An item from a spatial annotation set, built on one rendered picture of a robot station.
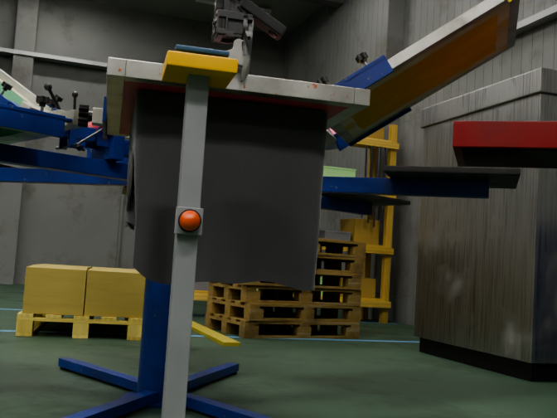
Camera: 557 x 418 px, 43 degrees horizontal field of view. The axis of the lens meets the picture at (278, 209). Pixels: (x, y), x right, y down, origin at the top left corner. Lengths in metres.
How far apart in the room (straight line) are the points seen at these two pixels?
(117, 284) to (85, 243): 6.83
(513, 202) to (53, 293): 3.01
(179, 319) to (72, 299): 3.67
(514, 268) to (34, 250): 8.63
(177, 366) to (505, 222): 3.44
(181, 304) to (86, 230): 10.49
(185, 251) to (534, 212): 3.25
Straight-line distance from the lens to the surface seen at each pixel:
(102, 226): 11.81
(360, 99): 1.64
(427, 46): 2.53
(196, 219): 1.29
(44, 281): 4.99
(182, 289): 1.32
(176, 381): 1.34
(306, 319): 5.72
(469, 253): 4.85
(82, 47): 12.21
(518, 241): 4.45
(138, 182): 1.61
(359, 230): 7.80
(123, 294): 4.98
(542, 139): 2.51
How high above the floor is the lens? 0.58
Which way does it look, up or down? 4 degrees up
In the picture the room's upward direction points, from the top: 4 degrees clockwise
